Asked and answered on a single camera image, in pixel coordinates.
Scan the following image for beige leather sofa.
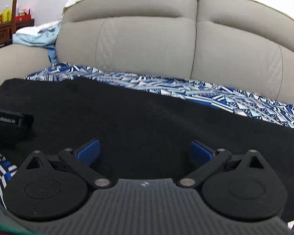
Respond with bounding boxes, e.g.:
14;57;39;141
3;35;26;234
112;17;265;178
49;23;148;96
0;0;294;101

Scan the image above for red box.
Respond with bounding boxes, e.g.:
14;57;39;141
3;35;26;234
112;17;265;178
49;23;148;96
16;9;32;21

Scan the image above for light blue cloth on armrest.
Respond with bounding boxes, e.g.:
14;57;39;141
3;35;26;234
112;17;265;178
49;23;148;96
12;20;61;64

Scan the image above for blue white geometric sofa cover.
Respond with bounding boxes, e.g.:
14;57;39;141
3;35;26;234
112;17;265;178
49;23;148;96
0;62;294;230

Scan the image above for yellow bottle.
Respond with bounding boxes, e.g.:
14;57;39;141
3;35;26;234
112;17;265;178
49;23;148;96
1;5;12;23

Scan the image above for black pants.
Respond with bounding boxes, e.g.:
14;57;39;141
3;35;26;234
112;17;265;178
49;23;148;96
0;78;294;221

